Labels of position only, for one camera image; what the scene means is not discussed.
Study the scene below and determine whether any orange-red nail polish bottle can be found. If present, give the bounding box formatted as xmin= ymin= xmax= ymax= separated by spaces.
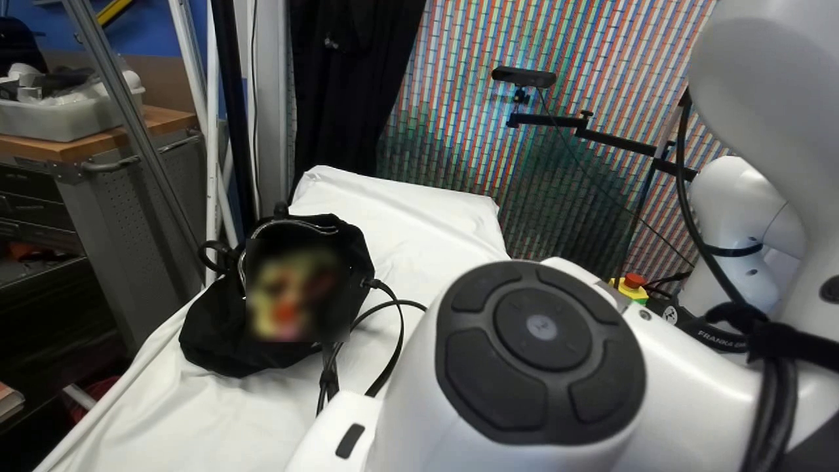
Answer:
xmin=312 ymin=273 xmax=337 ymax=296

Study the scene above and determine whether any pale peach nail polish bottle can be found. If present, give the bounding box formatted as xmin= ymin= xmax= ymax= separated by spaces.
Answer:
xmin=259 ymin=280 xmax=286 ymax=296

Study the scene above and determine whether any black handbag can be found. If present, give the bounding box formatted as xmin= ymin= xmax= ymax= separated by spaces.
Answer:
xmin=179 ymin=214 xmax=424 ymax=406

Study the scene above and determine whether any red nail polish bottle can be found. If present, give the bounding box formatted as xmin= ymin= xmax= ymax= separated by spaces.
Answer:
xmin=269 ymin=305 xmax=299 ymax=324

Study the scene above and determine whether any pink nail polish bottle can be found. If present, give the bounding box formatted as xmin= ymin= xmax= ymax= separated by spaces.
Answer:
xmin=274 ymin=324 xmax=299 ymax=340

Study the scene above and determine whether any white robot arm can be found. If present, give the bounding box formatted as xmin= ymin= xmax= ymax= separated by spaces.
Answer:
xmin=286 ymin=0 xmax=839 ymax=472

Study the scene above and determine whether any yellow-green cloth in bag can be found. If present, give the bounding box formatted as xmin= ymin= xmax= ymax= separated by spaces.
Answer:
xmin=252 ymin=246 xmax=337 ymax=340

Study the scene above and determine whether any yellow red emergency stop button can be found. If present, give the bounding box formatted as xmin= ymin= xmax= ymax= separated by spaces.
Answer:
xmin=611 ymin=273 xmax=651 ymax=305

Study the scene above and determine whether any white table cloth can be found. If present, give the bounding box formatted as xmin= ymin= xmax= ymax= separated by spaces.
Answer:
xmin=35 ymin=166 xmax=505 ymax=472

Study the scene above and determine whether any grey metal cabinet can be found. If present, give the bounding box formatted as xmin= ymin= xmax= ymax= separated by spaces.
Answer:
xmin=0 ymin=104 xmax=205 ymax=351

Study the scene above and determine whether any white plastic tub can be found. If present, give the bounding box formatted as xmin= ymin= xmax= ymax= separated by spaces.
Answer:
xmin=0 ymin=62 xmax=121 ymax=141

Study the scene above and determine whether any grey tripod leg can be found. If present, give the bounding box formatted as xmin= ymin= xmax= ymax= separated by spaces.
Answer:
xmin=59 ymin=0 xmax=201 ymax=268

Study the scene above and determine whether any black camera on stand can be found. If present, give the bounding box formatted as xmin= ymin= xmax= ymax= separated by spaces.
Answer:
xmin=491 ymin=66 xmax=555 ymax=104

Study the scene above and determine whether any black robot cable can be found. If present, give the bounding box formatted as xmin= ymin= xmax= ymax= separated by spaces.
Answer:
xmin=670 ymin=87 xmax=839 ymax=472

